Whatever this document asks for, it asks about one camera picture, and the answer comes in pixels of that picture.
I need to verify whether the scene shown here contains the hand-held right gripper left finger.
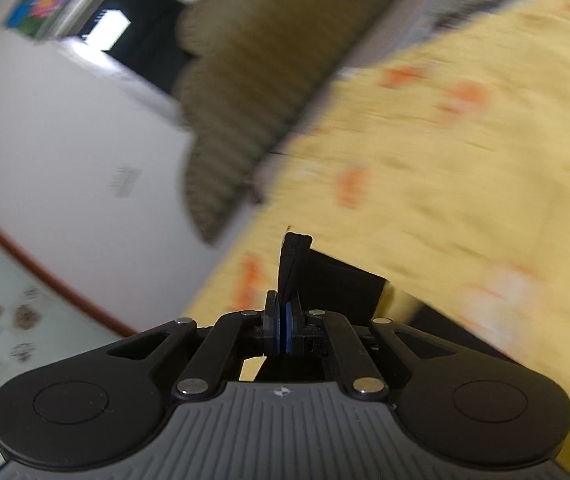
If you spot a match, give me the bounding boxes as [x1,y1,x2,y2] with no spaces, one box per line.
[108,290,282,403]

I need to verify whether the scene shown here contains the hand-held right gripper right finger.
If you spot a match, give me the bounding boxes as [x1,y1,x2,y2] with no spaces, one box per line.
[281,301,453,403]

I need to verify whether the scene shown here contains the black pants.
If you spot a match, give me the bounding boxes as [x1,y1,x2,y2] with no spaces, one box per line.
[257,231,513,383]

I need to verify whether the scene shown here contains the yellow printed bedsheet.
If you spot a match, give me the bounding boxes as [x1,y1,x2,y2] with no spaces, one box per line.
[185,0,570,480]

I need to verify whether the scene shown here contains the dark window with white frame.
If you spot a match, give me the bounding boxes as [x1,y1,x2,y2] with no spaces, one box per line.
[54,0,202,113]

